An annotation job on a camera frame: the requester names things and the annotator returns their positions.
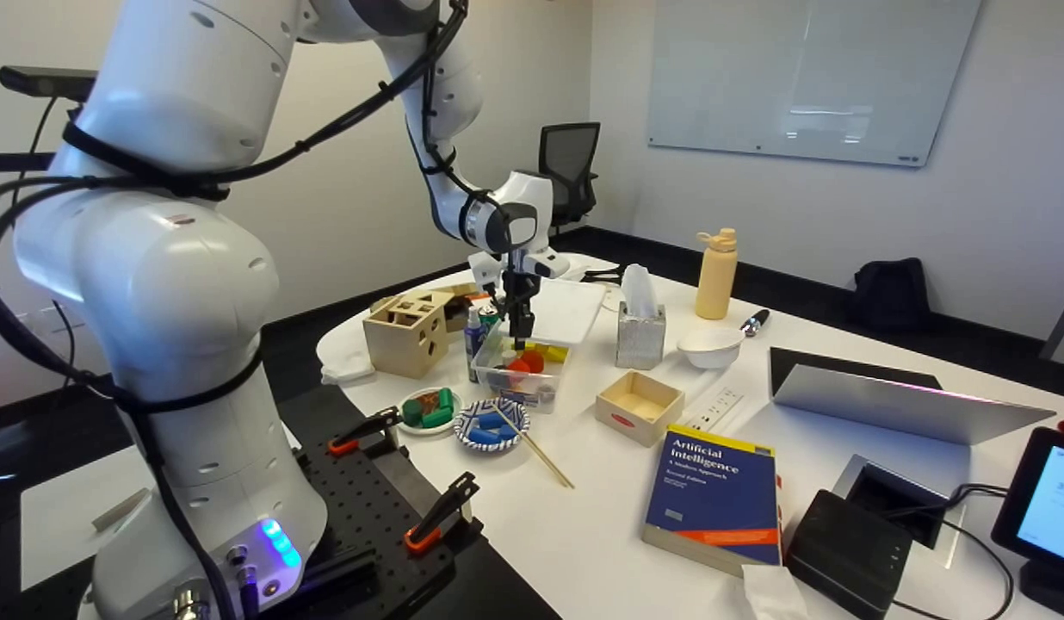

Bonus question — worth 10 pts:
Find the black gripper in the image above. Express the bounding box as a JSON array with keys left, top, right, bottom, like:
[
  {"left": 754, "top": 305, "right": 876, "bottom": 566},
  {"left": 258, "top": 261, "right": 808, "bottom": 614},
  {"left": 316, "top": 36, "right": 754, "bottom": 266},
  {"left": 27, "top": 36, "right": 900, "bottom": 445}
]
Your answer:
[{"left": 497, "top": 268, "right": 549, "bottom": 348}]

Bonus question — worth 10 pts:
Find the orange red round object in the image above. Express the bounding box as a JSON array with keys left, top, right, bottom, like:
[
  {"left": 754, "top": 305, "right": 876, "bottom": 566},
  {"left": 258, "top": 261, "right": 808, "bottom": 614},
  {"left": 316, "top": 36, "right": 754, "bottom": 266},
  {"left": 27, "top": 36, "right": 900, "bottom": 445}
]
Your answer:
[{"left": 507, "top": 345, "right": 549, "bottom": 377}]

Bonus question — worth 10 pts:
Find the white tray with items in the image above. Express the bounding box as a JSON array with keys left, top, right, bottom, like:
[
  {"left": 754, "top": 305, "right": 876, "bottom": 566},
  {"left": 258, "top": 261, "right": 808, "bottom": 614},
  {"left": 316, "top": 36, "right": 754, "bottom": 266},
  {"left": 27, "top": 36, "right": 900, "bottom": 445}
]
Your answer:
[{"left": 593, "top": 368, "right": 690, "bottom": 452}]

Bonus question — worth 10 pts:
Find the clear plastic container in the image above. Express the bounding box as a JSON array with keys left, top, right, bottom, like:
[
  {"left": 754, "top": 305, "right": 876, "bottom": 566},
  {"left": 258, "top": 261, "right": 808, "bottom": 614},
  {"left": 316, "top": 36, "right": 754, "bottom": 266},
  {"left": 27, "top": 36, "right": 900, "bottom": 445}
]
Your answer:
[{"left": 472, "top": 333, "right": 580, "bottom": 412}]

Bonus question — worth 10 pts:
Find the wooden shape sorter box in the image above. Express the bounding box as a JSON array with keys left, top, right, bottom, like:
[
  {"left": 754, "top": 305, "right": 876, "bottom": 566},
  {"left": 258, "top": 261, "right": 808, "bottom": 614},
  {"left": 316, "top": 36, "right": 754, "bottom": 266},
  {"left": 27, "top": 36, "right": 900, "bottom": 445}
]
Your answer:
[{"left": 361, "top": 286, "right": 458, "bottom": 381}]

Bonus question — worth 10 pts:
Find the spray bottle blue label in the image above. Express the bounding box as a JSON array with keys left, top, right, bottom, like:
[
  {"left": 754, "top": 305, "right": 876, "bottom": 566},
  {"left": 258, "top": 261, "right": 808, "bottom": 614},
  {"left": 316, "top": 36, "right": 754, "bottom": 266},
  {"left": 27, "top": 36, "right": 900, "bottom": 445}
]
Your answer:
[{"left": 460, "top": 300, "right": 499, "bottom": 361}]

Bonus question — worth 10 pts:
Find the white tissue sheet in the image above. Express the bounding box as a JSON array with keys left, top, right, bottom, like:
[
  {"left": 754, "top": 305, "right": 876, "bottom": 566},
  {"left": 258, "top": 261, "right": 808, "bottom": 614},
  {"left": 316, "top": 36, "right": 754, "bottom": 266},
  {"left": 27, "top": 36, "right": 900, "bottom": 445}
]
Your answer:
[{"left": 617, "top": 257, "right": 662, "bottom": 321}]

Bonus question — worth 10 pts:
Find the blue patterned paper plate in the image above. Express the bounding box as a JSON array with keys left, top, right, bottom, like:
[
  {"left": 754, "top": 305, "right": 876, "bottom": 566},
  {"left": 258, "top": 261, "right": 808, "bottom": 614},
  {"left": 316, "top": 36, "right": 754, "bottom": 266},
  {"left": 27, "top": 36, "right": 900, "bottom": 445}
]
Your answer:
[{"left": 452, "top": 395, "right": 533, "bottom": 457}]

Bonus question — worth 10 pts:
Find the wooden chopstick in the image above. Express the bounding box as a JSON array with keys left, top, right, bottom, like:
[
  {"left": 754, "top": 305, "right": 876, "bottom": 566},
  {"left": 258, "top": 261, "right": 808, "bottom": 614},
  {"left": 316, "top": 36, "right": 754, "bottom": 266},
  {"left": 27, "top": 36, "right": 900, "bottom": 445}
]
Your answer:
[{"left": 519, "top": 431, "right": 581, "bottom": 497}]

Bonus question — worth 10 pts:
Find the white round bowl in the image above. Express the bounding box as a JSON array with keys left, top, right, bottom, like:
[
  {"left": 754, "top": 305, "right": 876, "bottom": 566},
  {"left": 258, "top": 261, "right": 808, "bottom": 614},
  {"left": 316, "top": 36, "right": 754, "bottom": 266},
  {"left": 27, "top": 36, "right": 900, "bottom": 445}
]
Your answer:
[{"left": 392, "top": 384, "right": 466, "bottom": 441}]

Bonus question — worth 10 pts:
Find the black office chair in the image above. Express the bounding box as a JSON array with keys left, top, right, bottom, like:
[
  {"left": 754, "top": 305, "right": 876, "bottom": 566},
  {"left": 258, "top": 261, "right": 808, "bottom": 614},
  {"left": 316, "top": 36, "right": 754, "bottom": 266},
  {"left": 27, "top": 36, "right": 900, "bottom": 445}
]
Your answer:
[{"left": 538, "top": 117, "right": 605, "bottom": 234}]

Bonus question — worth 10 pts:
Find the black orange clamp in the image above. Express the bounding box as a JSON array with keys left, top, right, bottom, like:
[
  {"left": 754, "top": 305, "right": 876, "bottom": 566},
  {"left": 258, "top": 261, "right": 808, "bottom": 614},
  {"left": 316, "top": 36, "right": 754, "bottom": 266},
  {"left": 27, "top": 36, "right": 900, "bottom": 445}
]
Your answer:
[
  {"left": 398, "top": 469, "right": 487, "bottom": 561},
  {"left": 324, "top": 402, "right": 404, "bottom": 460}
]

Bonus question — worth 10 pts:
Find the white ceramic bowl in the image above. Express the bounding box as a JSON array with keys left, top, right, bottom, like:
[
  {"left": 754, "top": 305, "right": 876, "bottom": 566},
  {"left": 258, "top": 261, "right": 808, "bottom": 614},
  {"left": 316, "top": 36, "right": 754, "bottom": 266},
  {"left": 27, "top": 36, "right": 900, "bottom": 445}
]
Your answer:
[{"left": 679, "top": 321, "right": 748, "bottom": 375}]

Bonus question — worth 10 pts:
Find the tan bottle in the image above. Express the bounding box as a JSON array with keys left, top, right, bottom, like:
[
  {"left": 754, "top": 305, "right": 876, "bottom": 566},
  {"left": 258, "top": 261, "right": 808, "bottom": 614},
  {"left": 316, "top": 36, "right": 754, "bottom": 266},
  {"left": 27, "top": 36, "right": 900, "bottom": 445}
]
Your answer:
[{"left": 692, "top": 222, "right": 745, "bottom": 325}]

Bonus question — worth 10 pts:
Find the white remote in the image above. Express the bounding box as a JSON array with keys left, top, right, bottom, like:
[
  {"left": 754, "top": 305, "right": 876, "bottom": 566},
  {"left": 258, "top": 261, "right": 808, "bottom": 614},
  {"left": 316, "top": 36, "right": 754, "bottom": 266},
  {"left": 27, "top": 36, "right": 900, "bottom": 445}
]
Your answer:
[{"left": 679, "top": 375, "right": 752, "bottom": 437}]

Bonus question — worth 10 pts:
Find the black marker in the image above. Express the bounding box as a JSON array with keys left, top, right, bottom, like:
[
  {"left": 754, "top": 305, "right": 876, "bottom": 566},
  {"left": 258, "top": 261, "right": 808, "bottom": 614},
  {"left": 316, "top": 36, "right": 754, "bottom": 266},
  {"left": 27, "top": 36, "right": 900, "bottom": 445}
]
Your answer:
[{"left": 738, "top": 303, "right": 775, "bottom": 340}]

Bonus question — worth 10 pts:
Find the black perforated base board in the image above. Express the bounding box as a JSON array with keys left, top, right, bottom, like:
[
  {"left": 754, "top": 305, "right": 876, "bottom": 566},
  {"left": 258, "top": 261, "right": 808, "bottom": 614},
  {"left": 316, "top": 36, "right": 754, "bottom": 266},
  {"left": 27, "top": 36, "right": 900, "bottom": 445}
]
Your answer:
[{"left": 265, "top": 381, "right": 566, "bottom": 620}]

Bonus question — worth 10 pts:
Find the blue book orange stripe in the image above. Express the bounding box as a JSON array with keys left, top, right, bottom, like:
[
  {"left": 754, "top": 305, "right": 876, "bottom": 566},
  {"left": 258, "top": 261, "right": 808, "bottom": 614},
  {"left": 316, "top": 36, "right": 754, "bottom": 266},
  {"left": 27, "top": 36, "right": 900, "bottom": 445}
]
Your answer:
[{"left": 642, "top": 424, "right": 785, "bottom": 578}]

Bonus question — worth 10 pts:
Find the black backpack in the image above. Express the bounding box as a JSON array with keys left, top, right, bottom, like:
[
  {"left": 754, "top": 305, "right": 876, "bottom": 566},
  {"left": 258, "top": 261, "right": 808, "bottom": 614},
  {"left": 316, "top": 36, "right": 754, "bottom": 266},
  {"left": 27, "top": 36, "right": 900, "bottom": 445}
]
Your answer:
[{"left": 849, "top": 255, "right": 937, "bottom": 340}]

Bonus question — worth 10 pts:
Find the grey laptop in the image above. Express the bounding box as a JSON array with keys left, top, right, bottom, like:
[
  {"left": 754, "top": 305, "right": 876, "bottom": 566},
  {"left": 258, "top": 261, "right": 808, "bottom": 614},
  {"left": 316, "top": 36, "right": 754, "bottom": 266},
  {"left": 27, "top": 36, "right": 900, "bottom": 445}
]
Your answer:
[{"left": 769, "top": 345, "right": 1062, "bottom": 452}]

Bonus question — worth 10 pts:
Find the black power adapter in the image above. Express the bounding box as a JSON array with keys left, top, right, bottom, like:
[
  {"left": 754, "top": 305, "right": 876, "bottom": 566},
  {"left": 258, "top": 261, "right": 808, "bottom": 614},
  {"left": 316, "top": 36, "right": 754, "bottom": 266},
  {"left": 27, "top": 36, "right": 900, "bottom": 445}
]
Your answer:
[{"left": 780, "top": 484, "right": 917, "bottom": 620}]

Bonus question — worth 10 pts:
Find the white floor sheet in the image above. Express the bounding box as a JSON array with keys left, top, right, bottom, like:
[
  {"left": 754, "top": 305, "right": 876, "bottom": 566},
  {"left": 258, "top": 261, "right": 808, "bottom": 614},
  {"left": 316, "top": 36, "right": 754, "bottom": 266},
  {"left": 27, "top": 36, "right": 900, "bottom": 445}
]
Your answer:
[{"left": 16, "top": 441, "right": 158, "bottom": 594}]

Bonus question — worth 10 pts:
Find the black tablet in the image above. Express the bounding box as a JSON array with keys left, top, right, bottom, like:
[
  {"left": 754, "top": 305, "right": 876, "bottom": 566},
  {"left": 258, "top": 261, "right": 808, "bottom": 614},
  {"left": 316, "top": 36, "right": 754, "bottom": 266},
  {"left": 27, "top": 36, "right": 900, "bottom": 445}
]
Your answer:
[{"left": 987, "top": 424, "right": 1064, "bottom": 620}]

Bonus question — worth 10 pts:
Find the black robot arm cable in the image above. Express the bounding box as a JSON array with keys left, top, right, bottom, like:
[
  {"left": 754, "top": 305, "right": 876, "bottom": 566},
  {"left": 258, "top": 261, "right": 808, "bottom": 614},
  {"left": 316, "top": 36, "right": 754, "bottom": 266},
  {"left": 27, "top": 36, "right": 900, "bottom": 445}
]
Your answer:
[{"left": 0, "top": 0, "right": 475, "bottom": 620}]

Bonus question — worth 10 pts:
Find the wall whiteboard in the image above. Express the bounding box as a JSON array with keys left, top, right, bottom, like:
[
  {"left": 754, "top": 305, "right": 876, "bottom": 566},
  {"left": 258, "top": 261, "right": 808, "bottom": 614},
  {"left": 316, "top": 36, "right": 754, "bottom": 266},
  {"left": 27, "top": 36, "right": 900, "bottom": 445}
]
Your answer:
[{"left": 644, "top": 0, "right": 987, "bottom": 173}]

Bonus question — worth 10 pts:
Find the black power cable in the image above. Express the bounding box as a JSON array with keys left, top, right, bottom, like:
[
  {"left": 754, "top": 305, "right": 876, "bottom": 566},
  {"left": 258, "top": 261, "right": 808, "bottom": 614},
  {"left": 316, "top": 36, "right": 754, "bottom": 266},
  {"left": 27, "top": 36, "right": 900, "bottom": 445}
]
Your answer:
[{"left": 885, "top": 477, "right": 1024, "bottom": 620}]

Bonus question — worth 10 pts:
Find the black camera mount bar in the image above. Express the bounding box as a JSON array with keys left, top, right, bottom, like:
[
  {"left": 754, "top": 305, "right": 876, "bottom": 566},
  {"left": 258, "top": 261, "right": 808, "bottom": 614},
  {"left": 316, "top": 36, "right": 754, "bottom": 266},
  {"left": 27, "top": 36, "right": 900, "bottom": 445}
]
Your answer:
[{"left": 0, "top": 61, "right": 103, "bottom": 175}]

